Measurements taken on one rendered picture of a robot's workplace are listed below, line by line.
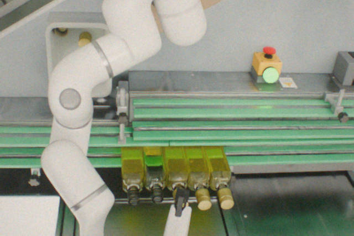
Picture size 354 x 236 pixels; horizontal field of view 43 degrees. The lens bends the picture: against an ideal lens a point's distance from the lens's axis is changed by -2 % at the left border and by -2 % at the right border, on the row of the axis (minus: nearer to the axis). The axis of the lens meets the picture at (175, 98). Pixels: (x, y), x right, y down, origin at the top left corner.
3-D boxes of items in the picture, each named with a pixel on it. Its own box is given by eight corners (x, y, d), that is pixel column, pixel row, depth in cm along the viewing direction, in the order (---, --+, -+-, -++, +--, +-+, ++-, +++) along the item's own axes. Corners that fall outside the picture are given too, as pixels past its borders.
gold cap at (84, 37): (78, 31, 126) (77, 37, 122) (91, 31, 126) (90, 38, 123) (79, 42, 128) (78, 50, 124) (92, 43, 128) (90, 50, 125)
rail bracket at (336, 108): (318, 98, 134) (337, 123, 123) (324, 76, 130) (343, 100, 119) (331, 98, 135) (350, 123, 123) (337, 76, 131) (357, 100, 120)
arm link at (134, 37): (104, 68, 100) (74, 2, 92) (196, 21, 106) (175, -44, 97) (118, 83, 93) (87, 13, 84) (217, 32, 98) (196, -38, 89)
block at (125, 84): (115, 108, 135) (115, 121, 129) (115, 80, 130) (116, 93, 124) (128, 108, 136) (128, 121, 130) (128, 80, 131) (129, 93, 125)
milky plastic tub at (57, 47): (53, 82, 135) (50, 97, 128) (48, 11, 123) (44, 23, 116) (112, 82, 137) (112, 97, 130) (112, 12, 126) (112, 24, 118)
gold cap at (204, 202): (194, 198, 117) (197, 210, 113) (196, 188, 115) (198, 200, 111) (208, 198, 117) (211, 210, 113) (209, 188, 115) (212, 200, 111)
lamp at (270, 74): (260, 79, 135) (263, 84, 132) (263, 66, 132) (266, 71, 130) (275, 79, 135) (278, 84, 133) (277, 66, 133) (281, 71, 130)
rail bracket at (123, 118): (116, 126, 130) (116, 154, 120) (116, 75, 122) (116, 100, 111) (126, 126, 131) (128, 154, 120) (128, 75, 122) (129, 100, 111)
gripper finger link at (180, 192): (186, 210, 107) (189, 192, 112) (187, 201, 105) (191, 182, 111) (172, 208, 107) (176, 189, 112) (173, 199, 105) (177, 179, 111)
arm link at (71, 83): (94, 50, 101) (35, 79, 98) (93, 31, 88) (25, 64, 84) (124, 103, 100) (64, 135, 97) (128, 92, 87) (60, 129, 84)
